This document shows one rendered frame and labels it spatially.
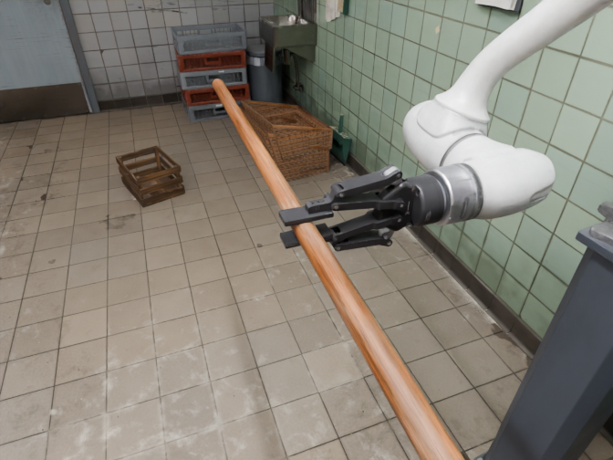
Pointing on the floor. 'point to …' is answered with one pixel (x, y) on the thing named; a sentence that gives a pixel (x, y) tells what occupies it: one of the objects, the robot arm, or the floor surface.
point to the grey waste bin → (269, 86)
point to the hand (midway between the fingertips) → (305, 224)
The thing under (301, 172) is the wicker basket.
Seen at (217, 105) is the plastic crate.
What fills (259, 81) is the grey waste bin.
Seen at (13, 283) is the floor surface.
